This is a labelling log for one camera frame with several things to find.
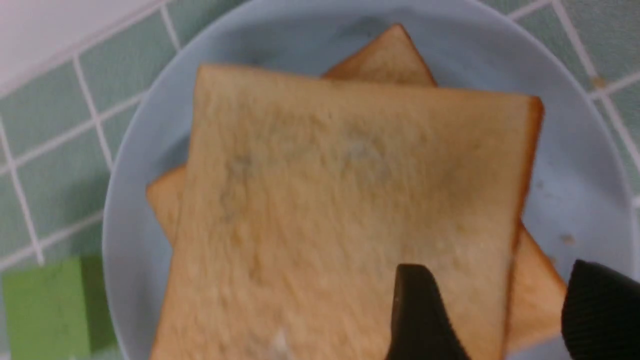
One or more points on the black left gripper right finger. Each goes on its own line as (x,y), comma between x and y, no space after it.
(600,318)

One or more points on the green foam cube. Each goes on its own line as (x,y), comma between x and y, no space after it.
(58,311)

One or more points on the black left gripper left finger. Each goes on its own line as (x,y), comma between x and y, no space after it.
(420,328)

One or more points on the toast slice lower stack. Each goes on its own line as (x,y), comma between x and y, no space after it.
(538,291)

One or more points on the blue plate with toast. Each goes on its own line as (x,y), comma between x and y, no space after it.
(580,203)

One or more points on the green checked tablecloth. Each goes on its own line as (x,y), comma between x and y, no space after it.
(64,119)

